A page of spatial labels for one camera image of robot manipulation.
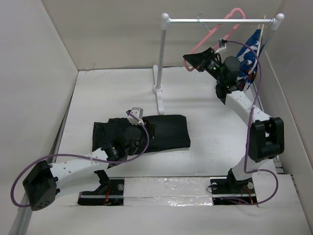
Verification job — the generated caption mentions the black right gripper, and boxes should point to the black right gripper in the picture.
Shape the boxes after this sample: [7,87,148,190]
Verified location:
[183,47,225,84]

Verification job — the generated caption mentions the black denim trousers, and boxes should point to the black denim trousers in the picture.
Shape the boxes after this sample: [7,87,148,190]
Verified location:
[92,115,191,153]

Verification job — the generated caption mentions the pink clothes hanger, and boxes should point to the pink clothes hanger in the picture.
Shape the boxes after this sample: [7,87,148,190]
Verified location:
[183,7,246,72]

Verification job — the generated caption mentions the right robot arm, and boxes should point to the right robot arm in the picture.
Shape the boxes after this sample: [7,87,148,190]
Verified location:
[183,47,285,194]

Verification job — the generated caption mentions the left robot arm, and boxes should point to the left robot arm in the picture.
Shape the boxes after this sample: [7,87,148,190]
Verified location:
[22,119,156,211]

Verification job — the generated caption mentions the cream clothes hanger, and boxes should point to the cream clothes hanger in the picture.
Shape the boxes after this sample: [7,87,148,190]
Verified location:
[248,24,265,75]

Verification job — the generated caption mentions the blue patterned garment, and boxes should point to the blue patterned garment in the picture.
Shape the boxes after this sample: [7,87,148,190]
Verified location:
[236,29,262,91]

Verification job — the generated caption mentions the white clothes rack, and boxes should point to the white clothes rack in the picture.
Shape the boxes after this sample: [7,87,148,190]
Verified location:
[152,12,286,115]

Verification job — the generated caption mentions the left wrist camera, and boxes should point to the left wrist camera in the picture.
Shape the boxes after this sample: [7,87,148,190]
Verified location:
[126,107,143,125]

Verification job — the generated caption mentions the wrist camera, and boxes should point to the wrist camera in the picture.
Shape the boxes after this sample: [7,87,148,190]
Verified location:
[126,107,143,125]
[216,38,227,53]

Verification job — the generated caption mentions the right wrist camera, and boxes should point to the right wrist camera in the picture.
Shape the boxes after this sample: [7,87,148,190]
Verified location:
[216,38,227,53]

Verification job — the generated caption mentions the aluminium side rail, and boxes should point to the aluminium side rail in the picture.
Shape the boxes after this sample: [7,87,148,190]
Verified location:
[253,85,285,174]

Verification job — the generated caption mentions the aluminium left rail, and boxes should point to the aluminium left rail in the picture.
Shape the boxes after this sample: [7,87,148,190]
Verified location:
[9,117,66,235]

